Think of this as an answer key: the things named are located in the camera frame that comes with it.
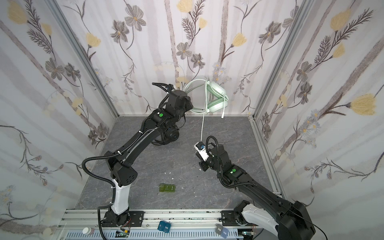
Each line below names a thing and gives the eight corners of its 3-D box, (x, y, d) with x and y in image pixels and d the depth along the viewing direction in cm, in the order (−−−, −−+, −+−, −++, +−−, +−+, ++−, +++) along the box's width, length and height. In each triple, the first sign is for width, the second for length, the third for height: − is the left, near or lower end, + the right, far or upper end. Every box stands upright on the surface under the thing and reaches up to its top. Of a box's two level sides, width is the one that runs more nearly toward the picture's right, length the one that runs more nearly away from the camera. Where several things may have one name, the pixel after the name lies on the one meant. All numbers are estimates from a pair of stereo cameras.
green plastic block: (159, 192, 85) (158, 190, 83) (160, 185, 87) (159, 184, 85) (175, 192, 85) (175, 190, 83) (176, 185, 87) (175, 184, 85)
